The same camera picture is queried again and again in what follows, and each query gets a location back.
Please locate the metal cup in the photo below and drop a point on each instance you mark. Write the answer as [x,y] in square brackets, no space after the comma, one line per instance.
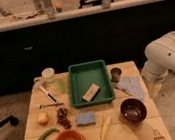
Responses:
[116,74]

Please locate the blue sponge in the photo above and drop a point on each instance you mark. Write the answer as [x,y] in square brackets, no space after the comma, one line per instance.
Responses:
[85,119]

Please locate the white black marker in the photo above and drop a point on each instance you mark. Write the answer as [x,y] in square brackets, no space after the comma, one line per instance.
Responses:
[49,95]

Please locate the dark purple bowl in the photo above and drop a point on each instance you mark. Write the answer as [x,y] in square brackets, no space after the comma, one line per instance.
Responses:
[133,110]

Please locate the wooden block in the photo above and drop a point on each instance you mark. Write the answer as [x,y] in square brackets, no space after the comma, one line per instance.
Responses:
[91,92]

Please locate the yellow banana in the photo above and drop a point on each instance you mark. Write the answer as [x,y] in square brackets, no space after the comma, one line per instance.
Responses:
[105,127]

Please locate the white mug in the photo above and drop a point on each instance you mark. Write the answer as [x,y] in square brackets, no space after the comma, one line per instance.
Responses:
[47,76]

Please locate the green cucumber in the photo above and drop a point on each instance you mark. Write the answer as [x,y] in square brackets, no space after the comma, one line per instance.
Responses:
[45,134]

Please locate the dark red grape bunch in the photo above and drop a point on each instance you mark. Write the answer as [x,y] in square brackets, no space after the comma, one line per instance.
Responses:
[62,118]

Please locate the yellow apple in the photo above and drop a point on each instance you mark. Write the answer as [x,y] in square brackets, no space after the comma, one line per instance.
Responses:
[42,118]

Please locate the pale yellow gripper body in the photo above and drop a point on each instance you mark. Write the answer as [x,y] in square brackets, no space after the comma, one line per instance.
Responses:
[154,90]

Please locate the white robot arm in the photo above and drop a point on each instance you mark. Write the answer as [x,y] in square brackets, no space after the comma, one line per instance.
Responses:
[160,55]

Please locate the green plastic tray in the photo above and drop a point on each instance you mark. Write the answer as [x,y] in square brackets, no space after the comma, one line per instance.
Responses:
[82,77]

